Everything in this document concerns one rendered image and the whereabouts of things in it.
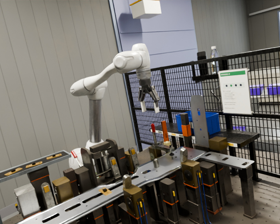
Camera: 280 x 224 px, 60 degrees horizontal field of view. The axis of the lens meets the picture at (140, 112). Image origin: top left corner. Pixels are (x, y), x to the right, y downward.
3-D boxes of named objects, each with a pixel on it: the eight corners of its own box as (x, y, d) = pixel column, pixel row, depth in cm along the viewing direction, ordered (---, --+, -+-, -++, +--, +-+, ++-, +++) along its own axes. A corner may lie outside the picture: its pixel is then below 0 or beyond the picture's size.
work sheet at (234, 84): (252, 115, 157) (247, 67, 152) (222, 113, 176) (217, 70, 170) (254, 114, 158) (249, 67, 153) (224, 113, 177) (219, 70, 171)
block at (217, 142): (225, 196, 152) (218, 141, 145) (215, 192, 158) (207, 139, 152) (233, 190, 156) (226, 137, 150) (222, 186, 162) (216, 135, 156)
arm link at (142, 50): (139, 70, 156) (129, 72, 145) (135, 45, 154) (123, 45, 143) (154, 67, 151) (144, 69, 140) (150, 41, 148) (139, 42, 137)
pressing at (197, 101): (209, 146, 156) (202, 95, 150) (195, 144, 165) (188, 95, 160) (210, 146, 156) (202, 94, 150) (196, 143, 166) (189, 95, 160)
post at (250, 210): (252, 219, 127) (246, 168, 122) (243, 215, 131) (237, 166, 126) (257, 215, 129) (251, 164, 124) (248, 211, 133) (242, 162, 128)
